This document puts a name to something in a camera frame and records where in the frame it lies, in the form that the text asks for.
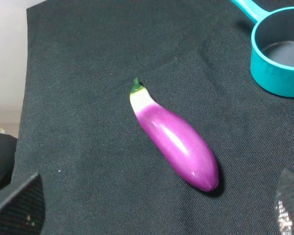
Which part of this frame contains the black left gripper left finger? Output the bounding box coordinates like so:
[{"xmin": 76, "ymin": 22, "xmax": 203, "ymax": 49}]
[{"xmin": 0, "ymin": 172, "xmax": 45, "ymax": 235}]

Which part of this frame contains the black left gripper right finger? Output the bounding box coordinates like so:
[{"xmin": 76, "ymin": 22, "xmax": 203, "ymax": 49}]
[{"xmin": 274, "ymin": 168, "xmax": 294, "ymax": 235}]

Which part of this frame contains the black table cloth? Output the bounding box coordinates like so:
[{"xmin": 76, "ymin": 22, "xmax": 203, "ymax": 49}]
[{"xmin": 0, "ymin": 0, "xmax": 294, "ymax": 235}]

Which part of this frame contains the purple toy eggplant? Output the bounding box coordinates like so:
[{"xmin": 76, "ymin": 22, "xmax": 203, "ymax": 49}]
[{"xmin": 129, "ymin": 78, "xmax": 219, "ymax": 192}]

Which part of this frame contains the teal toy saucepan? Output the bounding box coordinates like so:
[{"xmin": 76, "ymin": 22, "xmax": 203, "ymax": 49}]
[{"xmin": 233, "ymin": 0, "xmax": 294, "ymax": 98}]

